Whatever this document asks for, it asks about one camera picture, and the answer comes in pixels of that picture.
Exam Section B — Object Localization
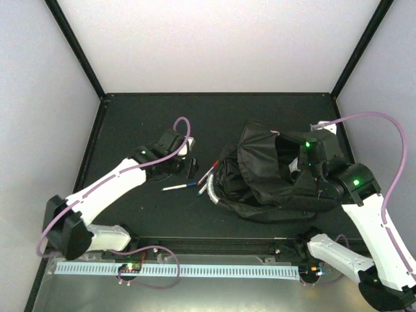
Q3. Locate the black front rail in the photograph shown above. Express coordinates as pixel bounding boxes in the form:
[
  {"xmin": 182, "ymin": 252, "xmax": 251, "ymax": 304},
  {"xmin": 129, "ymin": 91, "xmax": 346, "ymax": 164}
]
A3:
[{"xmin": 126, "ymin": 237, "xmax": 306, "ymax": 261}]

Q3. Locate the blue cap marker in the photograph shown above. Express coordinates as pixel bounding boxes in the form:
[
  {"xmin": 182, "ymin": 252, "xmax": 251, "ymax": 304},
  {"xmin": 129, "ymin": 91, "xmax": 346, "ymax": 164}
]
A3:
[{"xmin": 161, "ymin": 182, "xmax": 198, "ymax": 192}]

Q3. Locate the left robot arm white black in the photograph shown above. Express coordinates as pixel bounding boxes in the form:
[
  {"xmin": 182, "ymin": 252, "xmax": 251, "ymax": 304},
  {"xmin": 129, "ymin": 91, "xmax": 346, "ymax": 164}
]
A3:
[{"xmin": 41, "ymin": 129, "xmax": 197, "ymax": 260}]

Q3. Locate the red cap marker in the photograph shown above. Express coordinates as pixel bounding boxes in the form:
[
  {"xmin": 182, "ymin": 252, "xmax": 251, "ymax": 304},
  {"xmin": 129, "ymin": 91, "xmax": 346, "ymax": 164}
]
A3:
[{"xmin": 197, "ymin": 161, "xmax": 219, "ymax": 186}]

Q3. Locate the white tissue packet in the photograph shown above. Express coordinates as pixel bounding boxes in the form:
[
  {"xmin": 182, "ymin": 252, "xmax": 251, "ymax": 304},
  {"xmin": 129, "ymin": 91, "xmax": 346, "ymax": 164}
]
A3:
[{"xmin": 288, "ymin": 157, "xmax": 300, "ymax": 173}]

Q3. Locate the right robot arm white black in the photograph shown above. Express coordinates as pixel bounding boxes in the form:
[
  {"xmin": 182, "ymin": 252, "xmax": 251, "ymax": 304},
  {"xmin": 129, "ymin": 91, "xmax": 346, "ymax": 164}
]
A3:
[{"xmin": 295, "ymin": 129, "xmax": 415, "ymax": 311}]

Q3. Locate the left black frame post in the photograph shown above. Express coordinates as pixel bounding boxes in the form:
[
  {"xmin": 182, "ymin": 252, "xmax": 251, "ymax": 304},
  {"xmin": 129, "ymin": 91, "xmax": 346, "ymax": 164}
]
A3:
[{"xmin": 44, "ymin": 0, "xmax": 106, "ymax": 99}]

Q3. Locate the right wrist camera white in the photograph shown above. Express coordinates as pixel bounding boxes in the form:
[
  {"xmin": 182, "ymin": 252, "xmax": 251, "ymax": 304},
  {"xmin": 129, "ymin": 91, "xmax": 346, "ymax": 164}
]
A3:
[{"xmin": 310, "ymin": 121, "xmax": 337, "ymax": 135}]

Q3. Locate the black frame post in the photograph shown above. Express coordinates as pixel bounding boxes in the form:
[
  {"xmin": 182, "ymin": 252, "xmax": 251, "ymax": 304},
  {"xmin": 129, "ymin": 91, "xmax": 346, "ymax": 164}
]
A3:
[
  {"xmin": 331, "ymin": 0, "xmax": 395, "ymax": 99},
  {"xmin": 44, "ymin": 0, "xmax": 106, "ymax": 99}
]

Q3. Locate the right black frame post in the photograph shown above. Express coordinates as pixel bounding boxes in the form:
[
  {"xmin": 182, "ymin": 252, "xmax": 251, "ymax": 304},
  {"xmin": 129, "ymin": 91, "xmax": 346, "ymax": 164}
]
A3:
[{"xmin": 331, "ymin": 0, "xmax": 395, "ymax": 99}]

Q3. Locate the black student bag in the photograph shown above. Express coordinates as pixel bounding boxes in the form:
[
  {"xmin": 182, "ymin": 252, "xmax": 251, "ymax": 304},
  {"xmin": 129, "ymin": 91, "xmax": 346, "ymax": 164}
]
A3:
[{"xmin": 207, "ymin": 120, "xmax": 340, "ymax": 224}]

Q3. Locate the green cap marker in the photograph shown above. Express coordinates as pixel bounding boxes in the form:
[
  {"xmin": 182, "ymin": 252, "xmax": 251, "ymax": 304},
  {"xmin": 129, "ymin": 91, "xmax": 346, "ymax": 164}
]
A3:
[{"xmin": 198, "ymin": 183, "xmax": 207, "ymax": 196}]

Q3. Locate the light blue slotted cable duct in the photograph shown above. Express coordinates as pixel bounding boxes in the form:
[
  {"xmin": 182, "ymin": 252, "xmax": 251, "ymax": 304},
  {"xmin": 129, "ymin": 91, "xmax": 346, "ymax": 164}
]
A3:
[{"xmin": 53, "ymin": 262, "xmax": 300, "ymax": 281}]

